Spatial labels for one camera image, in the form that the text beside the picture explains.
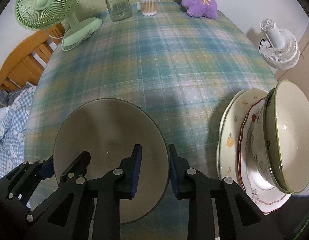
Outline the red pattern white plate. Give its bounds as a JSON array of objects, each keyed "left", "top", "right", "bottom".
[{"left": 238, "top": 99, "right": 291, "bottom": 214}]

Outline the ceramic bowl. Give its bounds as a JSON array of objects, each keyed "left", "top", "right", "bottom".
[
  {"left": 53, "top": 99, "right": 169, "bottom": 224},
  {"left": 251, "top": 80, "right": 309, "bottom": 194}
]

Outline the scalloped yellow flower plate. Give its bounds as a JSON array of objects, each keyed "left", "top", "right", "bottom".
[{"left": 216, "top": 88, "right": 267, "bottom": 184}]

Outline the plaid green tablecloth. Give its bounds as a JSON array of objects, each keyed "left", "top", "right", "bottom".
[{"left": 24, "top": 2, "right": 277, "bottom": 178}]

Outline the green desk fan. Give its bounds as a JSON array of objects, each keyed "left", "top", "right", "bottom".
[{"left": 14, "top": 0, "right": 102, "bottom": 51}]

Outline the glass jar black lid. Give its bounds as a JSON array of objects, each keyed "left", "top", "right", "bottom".
[{"left": 105, "top": 0, "right": 132, "bottom": 22}]

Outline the white standing fan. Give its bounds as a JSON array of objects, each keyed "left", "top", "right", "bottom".
[{"left": 258, "top": 18, "right": 300, "bottom": 70}]

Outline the cotton swab container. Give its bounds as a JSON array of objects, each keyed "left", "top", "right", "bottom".
[{"left": 139, "top": 0, "right": 157, "bottom": 16}]

